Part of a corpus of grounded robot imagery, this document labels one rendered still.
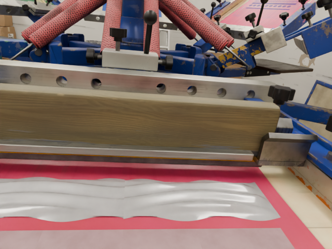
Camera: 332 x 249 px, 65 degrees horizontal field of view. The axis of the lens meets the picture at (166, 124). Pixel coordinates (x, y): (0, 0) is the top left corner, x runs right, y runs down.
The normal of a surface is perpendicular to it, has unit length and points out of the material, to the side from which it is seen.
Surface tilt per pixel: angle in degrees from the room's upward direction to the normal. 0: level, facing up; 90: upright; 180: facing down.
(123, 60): 90
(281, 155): 90
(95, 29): 90
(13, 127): 90
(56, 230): 0
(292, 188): 0
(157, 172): 0
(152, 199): 32
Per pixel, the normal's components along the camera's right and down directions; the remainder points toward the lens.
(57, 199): 0.09, -0.57
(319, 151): 0.11, -0.92
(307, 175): -0.99, -0.05
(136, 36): 0.34, -0.09
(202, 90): 0.12, 0.38
